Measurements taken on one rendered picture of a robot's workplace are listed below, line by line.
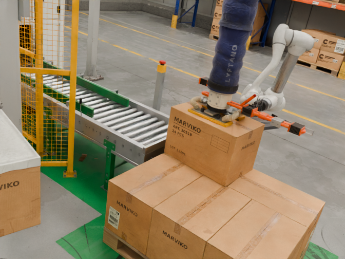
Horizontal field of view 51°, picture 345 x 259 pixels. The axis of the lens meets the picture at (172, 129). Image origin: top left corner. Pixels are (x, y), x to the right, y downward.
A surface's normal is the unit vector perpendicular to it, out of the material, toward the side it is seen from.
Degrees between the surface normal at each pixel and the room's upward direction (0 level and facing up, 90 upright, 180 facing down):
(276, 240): 0
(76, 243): 0
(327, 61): 91
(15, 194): 90
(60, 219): 0
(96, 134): 90
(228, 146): 90
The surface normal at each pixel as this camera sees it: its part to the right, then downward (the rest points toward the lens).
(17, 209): 0.62, 0.41
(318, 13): -0.65, 0.23
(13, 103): 0.78, 0.37
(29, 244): 0.14, -0.90
